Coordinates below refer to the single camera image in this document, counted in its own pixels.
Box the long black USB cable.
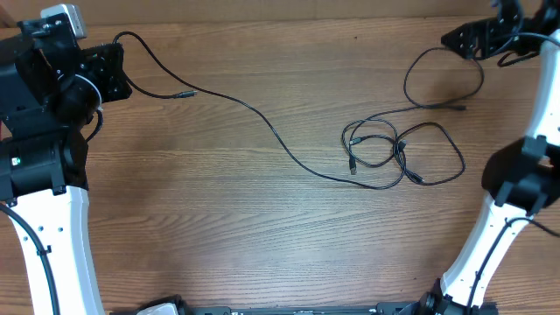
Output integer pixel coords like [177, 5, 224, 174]
[112, 31, 408, 191]

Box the short black USB cable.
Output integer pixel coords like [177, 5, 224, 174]
[340, 117, 466, 187]

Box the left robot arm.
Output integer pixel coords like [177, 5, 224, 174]
[1, 35, 131, 314]

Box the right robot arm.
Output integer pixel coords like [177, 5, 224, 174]
[402, 1, 559, 314]

